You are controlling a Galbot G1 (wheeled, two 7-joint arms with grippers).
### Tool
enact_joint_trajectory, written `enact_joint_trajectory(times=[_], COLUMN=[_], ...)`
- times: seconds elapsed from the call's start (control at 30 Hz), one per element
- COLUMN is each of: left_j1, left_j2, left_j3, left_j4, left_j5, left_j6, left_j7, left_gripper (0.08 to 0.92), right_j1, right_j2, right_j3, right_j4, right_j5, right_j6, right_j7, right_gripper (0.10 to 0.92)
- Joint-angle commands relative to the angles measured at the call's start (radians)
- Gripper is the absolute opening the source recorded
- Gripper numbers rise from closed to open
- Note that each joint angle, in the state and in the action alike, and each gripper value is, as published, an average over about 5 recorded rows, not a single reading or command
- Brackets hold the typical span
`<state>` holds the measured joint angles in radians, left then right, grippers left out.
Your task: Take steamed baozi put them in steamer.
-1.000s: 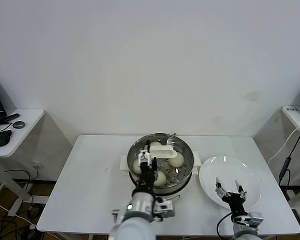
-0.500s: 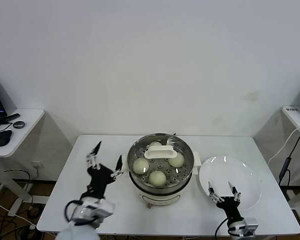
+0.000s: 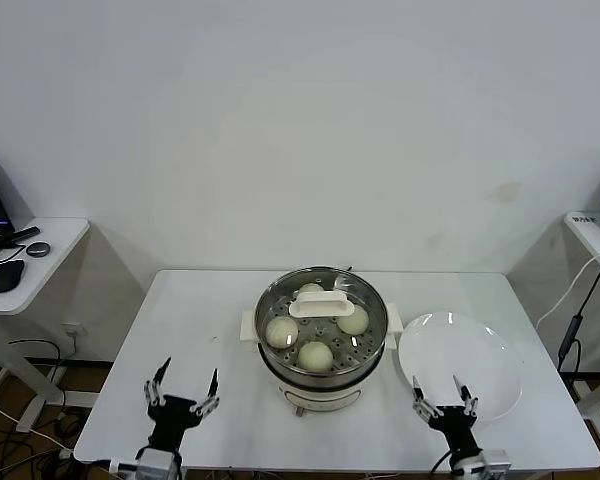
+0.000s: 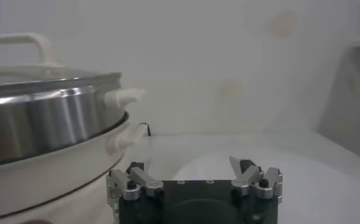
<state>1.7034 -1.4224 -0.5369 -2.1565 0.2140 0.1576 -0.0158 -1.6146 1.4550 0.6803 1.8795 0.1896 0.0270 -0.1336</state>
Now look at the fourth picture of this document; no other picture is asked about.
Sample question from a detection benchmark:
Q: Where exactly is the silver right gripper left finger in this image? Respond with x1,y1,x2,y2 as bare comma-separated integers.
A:
106,157,165,214

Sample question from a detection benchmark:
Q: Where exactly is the black cooker power cable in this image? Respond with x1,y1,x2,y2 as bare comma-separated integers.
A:
139,122,152,137

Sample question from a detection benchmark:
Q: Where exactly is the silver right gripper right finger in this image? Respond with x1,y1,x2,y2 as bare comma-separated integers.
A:
229,155,283,205

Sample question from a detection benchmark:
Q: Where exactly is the white electric steamer pot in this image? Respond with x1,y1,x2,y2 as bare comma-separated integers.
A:
0,114,147,224

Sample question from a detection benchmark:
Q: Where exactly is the white round plate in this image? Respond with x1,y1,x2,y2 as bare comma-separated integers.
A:
172,152,290,224

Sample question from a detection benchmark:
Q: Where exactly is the glass lid with white handle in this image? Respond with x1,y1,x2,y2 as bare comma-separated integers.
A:
0,32,122,89

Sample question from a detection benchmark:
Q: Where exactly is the stainless steel steamer pot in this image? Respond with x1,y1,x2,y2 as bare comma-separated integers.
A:
0,77,147,168

